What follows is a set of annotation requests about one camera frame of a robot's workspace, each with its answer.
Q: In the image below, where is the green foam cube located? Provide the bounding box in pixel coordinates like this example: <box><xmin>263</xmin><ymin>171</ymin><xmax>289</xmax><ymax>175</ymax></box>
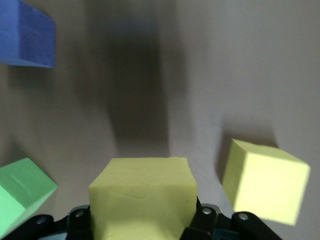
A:
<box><xmin>0</xmin><ymin>157</ymin><xmax>59</xmax><ymax>236</ymax></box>

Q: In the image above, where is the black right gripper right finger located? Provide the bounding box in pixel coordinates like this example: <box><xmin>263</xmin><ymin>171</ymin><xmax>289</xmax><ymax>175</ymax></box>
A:
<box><xmin>183</xmin><ymin>199</ymin><xmax>285</xmax><ymax>240</ymax></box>

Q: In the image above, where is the purple foam cube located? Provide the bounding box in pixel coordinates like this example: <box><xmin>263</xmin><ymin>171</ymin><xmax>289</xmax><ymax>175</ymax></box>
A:
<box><xmin>0</xmin><ymin>0</ymin><xmax>56</xmax><ymax>69</ymax></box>

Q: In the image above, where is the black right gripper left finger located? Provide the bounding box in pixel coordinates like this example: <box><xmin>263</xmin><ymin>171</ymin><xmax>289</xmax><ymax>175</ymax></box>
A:
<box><xmin>4</xmin><ymin>204</ymin><xmax>96</xmax><ymax>240</ymax></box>

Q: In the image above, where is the yellow foam cube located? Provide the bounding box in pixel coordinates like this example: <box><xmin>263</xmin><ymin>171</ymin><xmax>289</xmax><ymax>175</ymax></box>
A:
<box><xmin>88</xmin><ymin>156</ymin><xmax>198</xmax><ymax>240</ymax></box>
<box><xmin>221</xmin><ymin>138</ymin><xmax>312</xmax><ymax>227</ymax></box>

